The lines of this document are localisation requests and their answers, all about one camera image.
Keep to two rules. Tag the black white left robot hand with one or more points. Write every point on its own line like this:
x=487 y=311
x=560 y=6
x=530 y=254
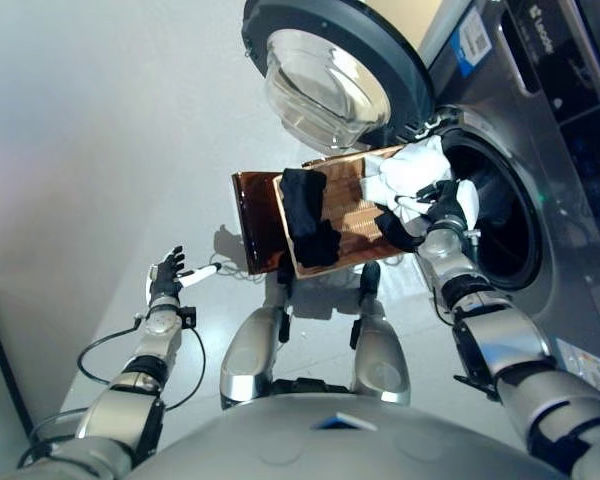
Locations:
x=166 y=277

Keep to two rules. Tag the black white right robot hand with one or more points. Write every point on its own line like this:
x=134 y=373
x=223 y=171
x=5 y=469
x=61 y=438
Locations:
x=447 y=202

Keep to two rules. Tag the white garment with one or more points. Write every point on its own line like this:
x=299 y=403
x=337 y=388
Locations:
x=410 y=167

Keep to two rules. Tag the black garment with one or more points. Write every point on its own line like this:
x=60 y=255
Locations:
x=305 y=215
x=397 y=232

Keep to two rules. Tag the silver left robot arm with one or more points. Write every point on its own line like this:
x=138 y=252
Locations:
x=125 y=415

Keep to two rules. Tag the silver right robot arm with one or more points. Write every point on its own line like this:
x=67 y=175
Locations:
x=500 y=340

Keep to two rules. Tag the grey drum washing machine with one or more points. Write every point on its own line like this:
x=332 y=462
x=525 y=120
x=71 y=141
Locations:
x=555 y=225

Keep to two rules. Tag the round washing machine door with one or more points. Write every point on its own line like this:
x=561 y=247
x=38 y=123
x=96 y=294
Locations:
x=320 y=85

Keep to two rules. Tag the wicker laundry basket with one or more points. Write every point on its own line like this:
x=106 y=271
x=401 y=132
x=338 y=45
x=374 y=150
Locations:
x=350 y=210

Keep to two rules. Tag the brown acrylic stool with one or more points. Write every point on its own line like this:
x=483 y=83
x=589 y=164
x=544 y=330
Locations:
x=255 y=220

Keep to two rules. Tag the silver left robot leg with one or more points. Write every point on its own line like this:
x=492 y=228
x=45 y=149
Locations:
x=247 y=360

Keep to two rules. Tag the silver robot leg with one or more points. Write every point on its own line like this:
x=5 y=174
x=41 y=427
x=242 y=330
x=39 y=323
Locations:
x=380 y=360
x=247 y=360

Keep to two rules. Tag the blue barcode sticker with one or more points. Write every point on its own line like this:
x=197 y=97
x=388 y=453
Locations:
x=472 y=42

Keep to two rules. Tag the silver right robot leg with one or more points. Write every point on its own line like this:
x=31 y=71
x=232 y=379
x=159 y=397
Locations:
x=380 y=360

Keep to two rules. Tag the grey panel black edge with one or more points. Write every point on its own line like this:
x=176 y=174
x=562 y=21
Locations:
x=5 y=360

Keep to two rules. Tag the white counter cabinet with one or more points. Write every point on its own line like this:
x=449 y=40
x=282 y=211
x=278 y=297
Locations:
x=410 y=15

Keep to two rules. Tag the blue white energy label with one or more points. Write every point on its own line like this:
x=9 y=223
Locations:
x=587 y=367

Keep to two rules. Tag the grey robot torso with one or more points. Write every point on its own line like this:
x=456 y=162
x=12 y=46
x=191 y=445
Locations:
x=305 y=450

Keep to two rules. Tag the white vertical cabinet post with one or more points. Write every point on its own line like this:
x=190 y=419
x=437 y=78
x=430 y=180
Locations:
x=440 y=35

